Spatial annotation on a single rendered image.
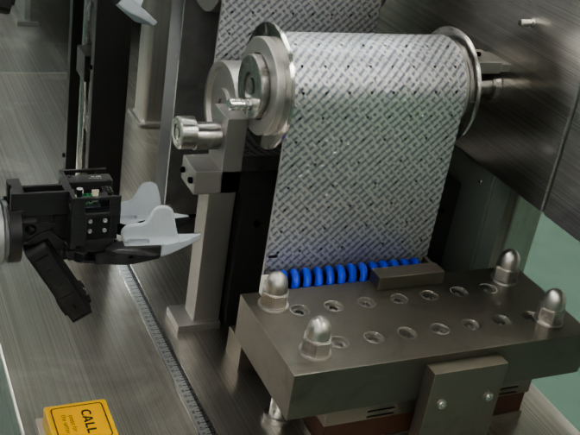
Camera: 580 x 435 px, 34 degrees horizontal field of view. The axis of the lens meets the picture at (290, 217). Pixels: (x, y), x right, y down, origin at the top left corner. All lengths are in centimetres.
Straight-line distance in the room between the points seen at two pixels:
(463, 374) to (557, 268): 258
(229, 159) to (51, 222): 24
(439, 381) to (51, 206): 46
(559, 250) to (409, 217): 260
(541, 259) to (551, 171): 251
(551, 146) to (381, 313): 29
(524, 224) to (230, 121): 59
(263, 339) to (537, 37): 50
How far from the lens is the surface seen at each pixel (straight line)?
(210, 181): 116
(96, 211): 104
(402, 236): 124
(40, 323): 128
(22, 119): 187
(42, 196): 102
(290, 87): 106
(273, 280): 109
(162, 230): 106
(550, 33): 121
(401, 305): 116
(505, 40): 127
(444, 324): 115
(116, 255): 104
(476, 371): 111
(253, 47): 113
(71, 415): 110
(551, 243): 384
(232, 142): 115
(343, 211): 117
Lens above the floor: 163
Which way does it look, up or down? 27 degrees down
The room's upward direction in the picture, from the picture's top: 10 degrees clockwise
